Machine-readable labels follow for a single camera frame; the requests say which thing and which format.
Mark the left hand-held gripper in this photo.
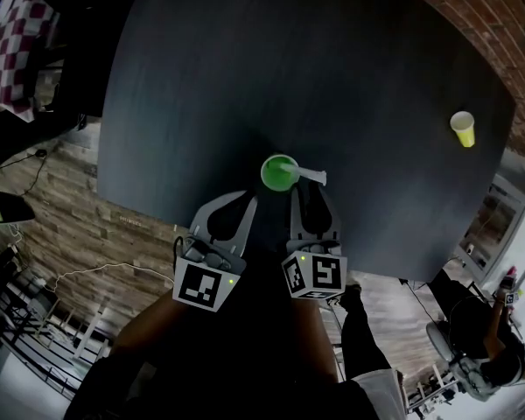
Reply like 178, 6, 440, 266
172, 189, 259, 314

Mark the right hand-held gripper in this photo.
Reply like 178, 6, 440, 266
282, 183, 349, 302

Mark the white plastic spoon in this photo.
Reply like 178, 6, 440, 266
283, 162, 328, 186

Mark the green plastic cup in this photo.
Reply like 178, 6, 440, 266
260, 154, 299, 192

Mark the person's left forearm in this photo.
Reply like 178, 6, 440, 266
108, 295, 194, 359

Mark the person's right forearm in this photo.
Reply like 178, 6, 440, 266
290, 297, 340, 384

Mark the yellow plastic cup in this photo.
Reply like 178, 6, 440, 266
449, 110, 477, 149

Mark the person's dark clothing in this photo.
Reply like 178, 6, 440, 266
65, 251, 403, 420

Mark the dark wooden table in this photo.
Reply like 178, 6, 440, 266
96, 0, 517, 284

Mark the grey swivel chair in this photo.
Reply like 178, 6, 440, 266
426, 321, 491, 398

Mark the black bag with green stripe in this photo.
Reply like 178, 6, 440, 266
0, 190, 36, 225

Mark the checkered cloth covered table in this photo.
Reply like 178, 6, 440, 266
0, 0, 60, 124

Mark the white floor cable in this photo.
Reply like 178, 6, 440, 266
54, 262, 176, 289

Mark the black floor cable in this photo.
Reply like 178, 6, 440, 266
400, 279, 447, 324

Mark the black wire rack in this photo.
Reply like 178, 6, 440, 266
0, 251, 110, 393

